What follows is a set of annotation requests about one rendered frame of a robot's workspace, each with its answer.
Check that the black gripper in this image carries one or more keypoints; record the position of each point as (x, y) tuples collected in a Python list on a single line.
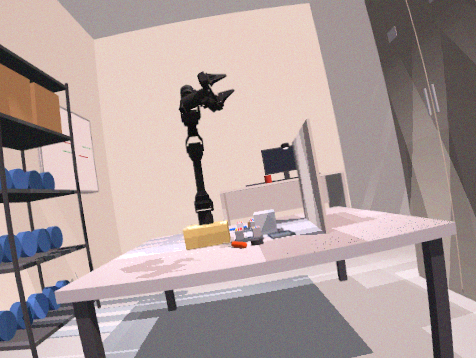
[(204, 81)]

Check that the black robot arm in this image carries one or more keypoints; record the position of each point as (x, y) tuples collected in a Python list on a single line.
[(195, 150)]

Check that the orange-handled screwdriver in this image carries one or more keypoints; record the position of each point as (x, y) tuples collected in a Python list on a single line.
[(238, 244)]

